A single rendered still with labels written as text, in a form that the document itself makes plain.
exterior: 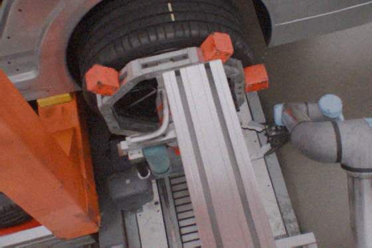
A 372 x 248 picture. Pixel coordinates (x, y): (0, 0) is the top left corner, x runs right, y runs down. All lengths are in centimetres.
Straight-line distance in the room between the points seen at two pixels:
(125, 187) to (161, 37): 85
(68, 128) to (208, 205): 165
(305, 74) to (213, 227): 247
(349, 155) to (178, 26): 71
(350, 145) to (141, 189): 117
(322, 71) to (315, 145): 164
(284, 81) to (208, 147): 240
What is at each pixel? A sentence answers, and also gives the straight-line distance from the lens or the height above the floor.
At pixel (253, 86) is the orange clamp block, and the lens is 216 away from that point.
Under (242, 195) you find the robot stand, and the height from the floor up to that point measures 201.
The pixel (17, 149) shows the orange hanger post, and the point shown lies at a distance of 160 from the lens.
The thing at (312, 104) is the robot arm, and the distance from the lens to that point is 199.
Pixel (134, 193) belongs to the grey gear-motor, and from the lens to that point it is 252.
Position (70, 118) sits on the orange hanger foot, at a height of 68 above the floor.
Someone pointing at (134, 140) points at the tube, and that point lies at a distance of 192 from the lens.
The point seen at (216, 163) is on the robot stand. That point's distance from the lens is 77.
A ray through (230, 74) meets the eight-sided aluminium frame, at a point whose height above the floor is 98.
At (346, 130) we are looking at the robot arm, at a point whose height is 131.
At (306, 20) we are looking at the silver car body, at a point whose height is 88.
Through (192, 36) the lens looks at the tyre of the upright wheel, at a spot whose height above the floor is 115.
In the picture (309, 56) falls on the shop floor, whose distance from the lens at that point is 325.
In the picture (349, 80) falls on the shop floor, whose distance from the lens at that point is 320.
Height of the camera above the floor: 274
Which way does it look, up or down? 63 degrees down
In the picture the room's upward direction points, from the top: 11 degrees counter-clockwise
